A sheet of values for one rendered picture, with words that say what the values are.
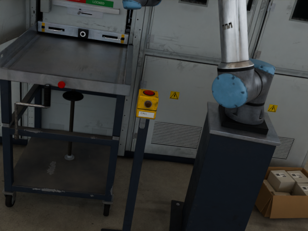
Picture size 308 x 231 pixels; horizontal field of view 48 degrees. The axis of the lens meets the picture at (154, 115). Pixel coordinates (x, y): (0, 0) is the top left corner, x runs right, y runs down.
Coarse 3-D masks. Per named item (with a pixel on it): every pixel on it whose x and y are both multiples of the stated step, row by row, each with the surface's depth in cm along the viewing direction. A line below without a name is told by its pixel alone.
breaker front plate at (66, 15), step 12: (108, 0) 203; (120, 0) 203; (60, 12) 205; (72, 12) 205; (96, 12) 205; (120, 12) 206; (72, 24) 208; (84, 24) 208; (96, 24) 209; (108, 24) 209; (120, 24) 209
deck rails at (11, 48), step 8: (32, 32) 198; (40, 32) 212; (16, 40) 172; (24, 40) 185; (32, 40) 195; (128, 40) 215; (8, 48) 162; (16, 48) 174; (24, 48) 181; (128, 48) 212; (0, 56) 153; (8, 56) 163; (16, 56) 169; (0, 64) 154; (8, 64) 158; (120, 64) 183; (120, 72) 172; (120, 80) 163
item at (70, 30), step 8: (40, 24) 206; (56, 24) 207; (56, 32) 209; (64, 32) 209; (72, 32) 209; (88, 32) 209; (96, 32) 210; (104, 32) 210; (112, 32) 210; (104, 40) 212; (112, 40) 212
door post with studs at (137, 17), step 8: (144, 8) 211; (136, 16) 213; (136, 24) 215; (136, 32) 217; (136, 40) 220; (136, 48) 222; (136, 56) 224; (136, 64) 227; (128, 96) 237; (128, 104) 240; (128, 112) 242; (128, 120) 245; (120, 144) 254; (120, 152) 257
